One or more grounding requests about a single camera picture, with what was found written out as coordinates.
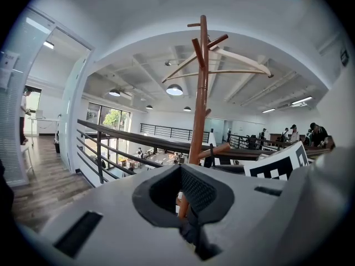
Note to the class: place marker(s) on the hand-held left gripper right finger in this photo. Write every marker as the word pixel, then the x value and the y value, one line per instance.
pixel 249 217

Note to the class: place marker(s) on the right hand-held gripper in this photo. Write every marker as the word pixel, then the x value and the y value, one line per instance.
pixel 277 166

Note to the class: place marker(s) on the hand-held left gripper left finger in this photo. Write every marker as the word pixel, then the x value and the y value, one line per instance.
pixel 116 226

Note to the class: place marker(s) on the brown wooden coat rack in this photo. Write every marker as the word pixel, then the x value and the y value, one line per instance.
pixel 200 107

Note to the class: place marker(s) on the black side balcony railing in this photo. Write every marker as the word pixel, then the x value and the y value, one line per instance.
pixel 244 140

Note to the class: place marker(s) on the white ceiling tube light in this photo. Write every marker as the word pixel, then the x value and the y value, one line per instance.
pixel 301 100
pixel 268 110

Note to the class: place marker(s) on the dark railing with wooden handrail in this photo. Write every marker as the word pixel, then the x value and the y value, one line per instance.
pixel 155 143

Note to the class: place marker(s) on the black waste bin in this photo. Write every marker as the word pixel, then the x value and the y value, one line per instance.
pixel 57 148

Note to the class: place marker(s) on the large glass window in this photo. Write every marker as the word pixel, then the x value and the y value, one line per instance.
pixel 111 120

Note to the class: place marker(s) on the dome pendant lamp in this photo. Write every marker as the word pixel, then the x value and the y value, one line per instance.
pixel 174 89
pixel 149 107
pixel 114 92
pixel 187 109

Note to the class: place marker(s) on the light wooden clothes hanger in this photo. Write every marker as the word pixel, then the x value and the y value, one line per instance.
pixel 244 62

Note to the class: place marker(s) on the black railing across atrium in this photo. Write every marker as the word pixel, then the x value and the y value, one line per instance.
pixel 172 130

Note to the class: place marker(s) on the glass partition door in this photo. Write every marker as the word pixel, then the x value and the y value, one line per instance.
pixel 41 93

